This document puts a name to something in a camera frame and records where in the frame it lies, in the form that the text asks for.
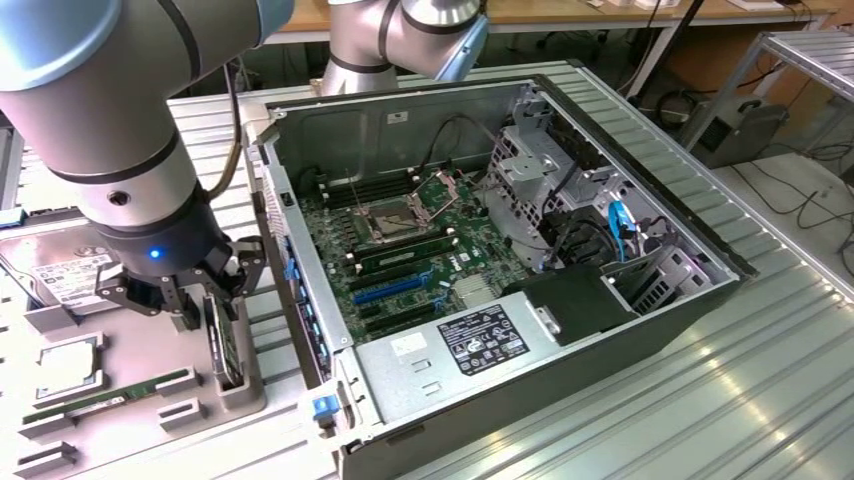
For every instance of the blue expansion slot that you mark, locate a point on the blue expansion slot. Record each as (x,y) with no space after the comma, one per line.
(394,291)

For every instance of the wooden desk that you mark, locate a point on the wooden desk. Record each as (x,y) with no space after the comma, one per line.
(567,12)

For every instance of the installed green RAM stick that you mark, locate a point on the installed green RAM stick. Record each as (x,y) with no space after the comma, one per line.
(407,256)

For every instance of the perforated metal disk bay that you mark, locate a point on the perforated metal disk bay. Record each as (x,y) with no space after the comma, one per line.
(527,170)

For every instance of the silver finned heat sink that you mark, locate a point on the silver finned heat sink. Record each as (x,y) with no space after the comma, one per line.
(475,291)

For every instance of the thin metal locking lever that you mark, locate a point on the thin metal locking lever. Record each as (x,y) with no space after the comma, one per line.
(355,195)

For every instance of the CPU socket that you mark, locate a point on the CPU socket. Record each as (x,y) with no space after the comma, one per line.
(386,222)

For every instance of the loose green RAM stick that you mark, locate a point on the loose green RAM stick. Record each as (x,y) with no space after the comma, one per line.
(100,397)

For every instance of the metal socket cover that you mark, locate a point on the metal socket cover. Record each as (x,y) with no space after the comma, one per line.
(417,200)

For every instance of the blue slot retainer clip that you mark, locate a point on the blue slot retainer clip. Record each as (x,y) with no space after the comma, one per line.
(289,267)
(314,328)
(305,306)
(322,350)

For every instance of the open black PC case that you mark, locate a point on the open black PC case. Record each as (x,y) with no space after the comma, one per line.
(668,320)

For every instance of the hard disk with white label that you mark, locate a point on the hard disk with white label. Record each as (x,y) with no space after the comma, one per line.
(54,272)

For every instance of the black expansion slot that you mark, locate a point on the black expansion slot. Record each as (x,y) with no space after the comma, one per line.
(403,322)
(401,311)
(390,280)

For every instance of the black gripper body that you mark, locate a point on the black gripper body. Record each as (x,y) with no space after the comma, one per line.
(155,245)

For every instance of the aluminium frame table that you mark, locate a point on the aluminium frame table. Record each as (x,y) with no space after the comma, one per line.
(801,55)

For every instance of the blue plastic piece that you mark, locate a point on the blue plastic piece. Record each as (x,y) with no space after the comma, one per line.
(10,218)

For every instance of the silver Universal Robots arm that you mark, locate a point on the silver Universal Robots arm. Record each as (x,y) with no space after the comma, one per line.
(100,100)

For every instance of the black box device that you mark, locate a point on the black box device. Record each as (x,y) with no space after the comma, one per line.
(741,130)

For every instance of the green motherboard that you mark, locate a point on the green motherboard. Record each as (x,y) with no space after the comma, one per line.
(414,250)

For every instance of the grey parts rack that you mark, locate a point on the grey parts rack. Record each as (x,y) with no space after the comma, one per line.
(134,360)

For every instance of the black plastic fan shroud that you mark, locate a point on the black plastic fan shroud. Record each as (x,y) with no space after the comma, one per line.
(574,300)

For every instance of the blue case latch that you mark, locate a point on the blue case latch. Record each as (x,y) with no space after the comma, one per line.
(325,406)

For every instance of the CPU chip with silver lid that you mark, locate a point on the CPU chip with silver lid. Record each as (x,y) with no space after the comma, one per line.
(67,365)

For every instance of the grey power supply with label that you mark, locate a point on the grey power supply with label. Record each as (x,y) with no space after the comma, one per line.
(467,365)

